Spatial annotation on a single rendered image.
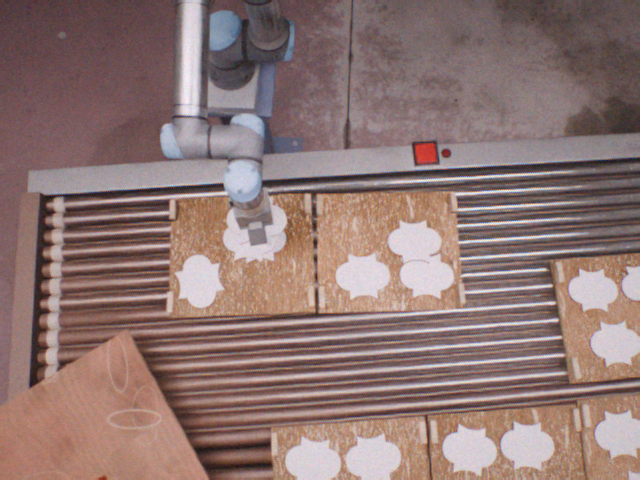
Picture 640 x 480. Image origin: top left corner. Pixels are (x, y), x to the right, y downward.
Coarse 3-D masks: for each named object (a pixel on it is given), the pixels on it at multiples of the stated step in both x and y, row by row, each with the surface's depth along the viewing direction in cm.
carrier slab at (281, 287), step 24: (192, 216) 168; (216, 216) 168; (288, 216) 168; (192, 240) 166; (216, 240) 166; (288, 240) 166; (312, 240) 166; (240, 264) 164; (264, 264) 164; (288, 264) 164; (312, 264) 164; (240, 288) 162; (264, 288) 162; (288, 288) 162; (192, 312) 160; (216, 312) 160; (240, 312) 160; (264, 312) 161; (288, 312) 161; (312, 312) 161
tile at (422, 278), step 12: (408, 264) 164; (420, 264) 164; (432, 264) 164; (444, 264) 164; (408, 276) 163; (420, 276) 163; (432, 276) 163; (444, 276) 163; (408, 288) 163; (420, 288) 162; (432, 288) 162; (444, 288) 162
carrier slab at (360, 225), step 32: (416, 192) 171; (448, 192) 171; (320, 224) 168; (352, 224) 168; (384, 224) 168; (448, 224) 168; (320, 256) 165; (384, 256) 165; (448, 256) 165; (384, 288) 163; (448, 288) 163
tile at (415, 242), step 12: (408, 228) 166; (420, 228) 166; (396, 240) 165; (408, 240) 165; (420, 240) 165; (432, 240) 165; (396, 252) 164; (408, 252) 164; (420, 252) 164; (432, 252) 164
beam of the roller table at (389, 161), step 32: (192, 160) 175; (224, 160) 175; (288, 160) 175; (320, 160) 175; (352, 160) 175; (384, 160) 175; (448, 160) 176; (480, 160) 176; (512, 160) 176; (544, 160) 176; (576, 160) 177; (608, 160) 178; (64, 192) 171; (96, 192) 172; (128, 192) 175
